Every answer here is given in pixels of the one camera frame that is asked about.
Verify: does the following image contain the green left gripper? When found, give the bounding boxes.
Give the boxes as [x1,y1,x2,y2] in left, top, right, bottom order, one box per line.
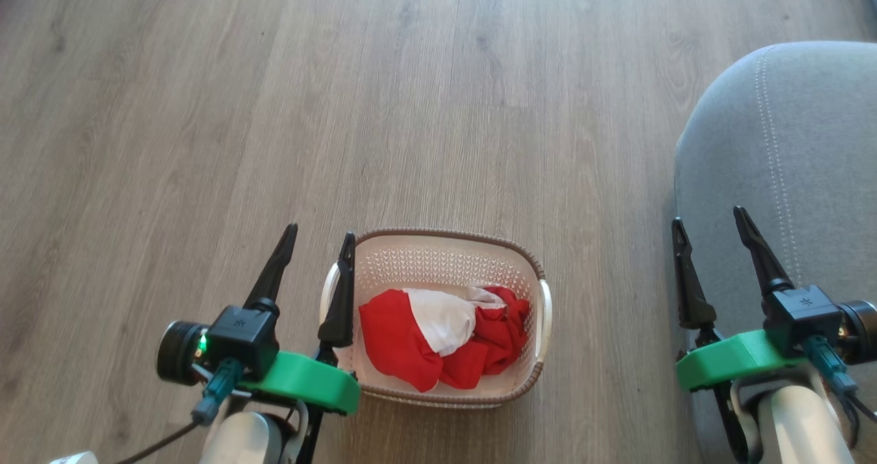
[238,223,361,415]

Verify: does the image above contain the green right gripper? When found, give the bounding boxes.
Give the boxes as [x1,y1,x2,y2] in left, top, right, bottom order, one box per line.
[671,206,807,391]

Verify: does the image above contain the red basketball jersey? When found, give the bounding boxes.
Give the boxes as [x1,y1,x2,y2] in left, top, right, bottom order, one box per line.
[358,286,531,393]

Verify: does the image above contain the white plastic laundry basket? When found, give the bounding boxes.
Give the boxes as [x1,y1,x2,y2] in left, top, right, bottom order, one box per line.
[319,228,553,410]

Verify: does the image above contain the grey fabric sofa seat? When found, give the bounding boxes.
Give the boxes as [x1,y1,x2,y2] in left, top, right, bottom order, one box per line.
[674,41,877,464]

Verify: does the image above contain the black cable with teal plug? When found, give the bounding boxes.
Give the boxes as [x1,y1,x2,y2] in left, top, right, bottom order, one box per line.
[802,336,877,448]
[113,358,245,464]

